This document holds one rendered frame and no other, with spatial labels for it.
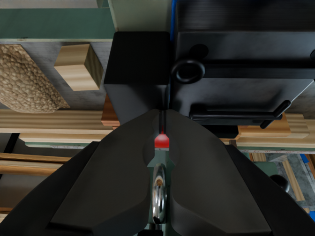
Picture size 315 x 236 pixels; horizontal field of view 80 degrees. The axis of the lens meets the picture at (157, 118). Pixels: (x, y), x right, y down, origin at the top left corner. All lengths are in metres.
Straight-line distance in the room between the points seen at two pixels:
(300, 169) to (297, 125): 0.80
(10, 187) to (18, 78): 2.69
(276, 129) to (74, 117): 0.33
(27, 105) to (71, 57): 0.12
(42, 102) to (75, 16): 0.13
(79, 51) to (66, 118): 0.17
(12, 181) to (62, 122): 2.61
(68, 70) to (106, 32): 0.06
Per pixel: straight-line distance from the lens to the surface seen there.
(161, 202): 0.38
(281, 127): 0.34
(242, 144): 0.38
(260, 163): 0.30
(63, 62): 0.24
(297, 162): 1.19
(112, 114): 0.29
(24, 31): 0.29
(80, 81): 0.25
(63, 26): 0.27
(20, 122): 0.42
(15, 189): 2.92
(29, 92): 0.31
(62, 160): 2.27
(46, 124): 0.39
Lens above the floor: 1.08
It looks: 29 degrees down
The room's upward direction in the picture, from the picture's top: 178 degrees counter-clockwise
